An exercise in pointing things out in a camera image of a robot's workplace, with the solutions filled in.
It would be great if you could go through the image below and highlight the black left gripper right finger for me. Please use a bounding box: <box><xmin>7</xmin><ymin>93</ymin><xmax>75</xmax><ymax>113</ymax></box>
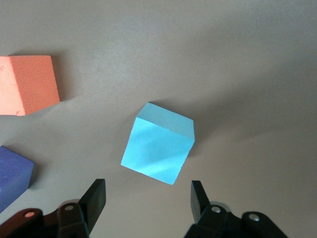
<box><xmin>183</xmin><ymin>180</ymin><xmax>289</xmax><ymax>238</ymax></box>

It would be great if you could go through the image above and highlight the orange foam cube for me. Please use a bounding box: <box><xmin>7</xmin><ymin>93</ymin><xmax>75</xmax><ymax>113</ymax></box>
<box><xmin>0</xmin><ymin>55</ymin><xmax>61</xmax><ymax>117</ymax></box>

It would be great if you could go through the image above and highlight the purple foam cube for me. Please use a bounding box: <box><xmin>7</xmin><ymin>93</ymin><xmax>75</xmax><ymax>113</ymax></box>
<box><xmin>0</xmin><ymin>145</ymin><xmax>35</xmax><ymax>213</ymax></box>

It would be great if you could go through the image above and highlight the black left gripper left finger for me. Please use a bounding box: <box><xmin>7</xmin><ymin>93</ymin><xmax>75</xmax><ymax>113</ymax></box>
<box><xmin>0</xmin><ymin>178</ymin><xmax>106</xmax><ymax>238</ymax></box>

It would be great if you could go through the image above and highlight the blue foam cube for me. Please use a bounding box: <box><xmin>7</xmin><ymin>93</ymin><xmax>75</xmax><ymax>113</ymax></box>
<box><xmin>120</xmin><ymin>102</ymin><xmax>195</xmax><ymax>185</ymax></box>

